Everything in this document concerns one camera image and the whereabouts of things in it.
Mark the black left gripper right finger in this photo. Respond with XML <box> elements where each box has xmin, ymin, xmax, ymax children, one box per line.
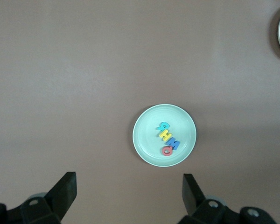
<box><xmin>179</xmin><ymin>173</ymin><xmax>278</xmax><ymax>224</ymax></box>

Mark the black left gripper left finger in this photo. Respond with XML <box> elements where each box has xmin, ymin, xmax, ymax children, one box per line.
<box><xmin>0</xmin><ymin>172</ymin><xmax>77</xmax><ymax>224</ymax></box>

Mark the pink letter Q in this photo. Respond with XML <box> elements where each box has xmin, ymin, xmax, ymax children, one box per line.
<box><xmin>161</xmin><ymin>146</ymin><xmax>174</xmax><ymax>157</ymax></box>

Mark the large blue letter M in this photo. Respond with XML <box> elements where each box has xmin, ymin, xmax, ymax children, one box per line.
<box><xmin>166</xmin><ymin>137</ymin><xmax>181</xmax><ymax>151</ymax></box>

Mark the yellow letter H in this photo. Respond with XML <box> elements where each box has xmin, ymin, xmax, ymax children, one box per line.
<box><xmin>158</xmin><ymin>129</ymin><xmax>173</xmax><ymax>141</ymax></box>

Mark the teal foam letter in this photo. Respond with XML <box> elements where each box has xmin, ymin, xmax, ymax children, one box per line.
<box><xmin>156</xmin><ymin>121</ymin><xmax>171</xmax><ymax>132</ymax></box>

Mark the green plate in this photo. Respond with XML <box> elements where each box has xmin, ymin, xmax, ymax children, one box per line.
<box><xmin>132</xmin><ymin>104</ymin><xmax>197</xmax><ymax>168</ymax></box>

